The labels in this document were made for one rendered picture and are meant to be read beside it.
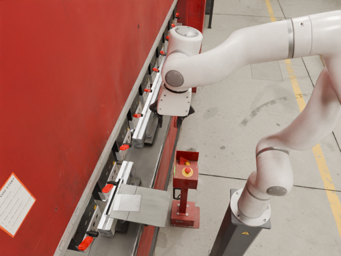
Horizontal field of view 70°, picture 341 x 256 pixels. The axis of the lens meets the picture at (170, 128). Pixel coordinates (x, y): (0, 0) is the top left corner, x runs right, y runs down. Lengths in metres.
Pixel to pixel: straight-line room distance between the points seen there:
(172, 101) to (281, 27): 0.34
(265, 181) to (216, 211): 1.49
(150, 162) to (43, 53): 1.07
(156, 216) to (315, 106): 0.81
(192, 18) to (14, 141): 2.54
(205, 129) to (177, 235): 1.26
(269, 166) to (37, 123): 0.72
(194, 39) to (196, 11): 2.24
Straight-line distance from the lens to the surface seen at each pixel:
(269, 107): 3.41
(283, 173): 0.91
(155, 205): 1.24
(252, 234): 1.38
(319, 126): 0.81
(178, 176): 1.58
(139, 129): 1.58
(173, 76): 0.59
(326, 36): 0.64
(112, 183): 1.01
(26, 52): 0.56
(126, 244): 1.32
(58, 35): 0.64
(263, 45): 0.62
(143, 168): 1.50
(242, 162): 2.70
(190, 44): 0.63
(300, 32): 0.63
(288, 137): 0.86
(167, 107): 0.75
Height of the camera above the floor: 2.12
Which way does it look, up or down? 47 degrees down
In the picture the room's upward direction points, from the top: straight up
